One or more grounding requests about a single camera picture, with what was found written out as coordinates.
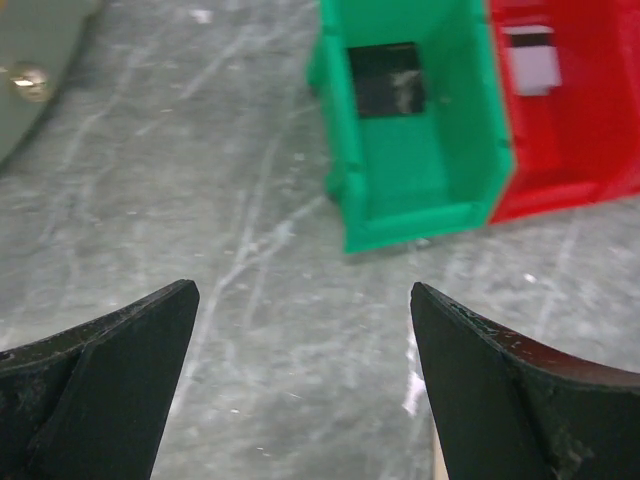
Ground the green plastic bin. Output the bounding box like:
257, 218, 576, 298
307, 1, 514, 253

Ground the tan card holder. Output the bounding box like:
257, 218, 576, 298
432, 433, 449, 480

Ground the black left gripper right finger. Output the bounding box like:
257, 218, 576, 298
411, 282, 639, 479

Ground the black credit card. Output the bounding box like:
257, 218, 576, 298
348, 42, 428, 118

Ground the red bin middle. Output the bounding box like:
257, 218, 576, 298
489, 1, 639, 223

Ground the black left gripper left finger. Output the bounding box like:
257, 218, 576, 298
1, 279, 200, 479

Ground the silver VIP credit card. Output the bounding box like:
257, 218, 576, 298
502, 25, 562, 97

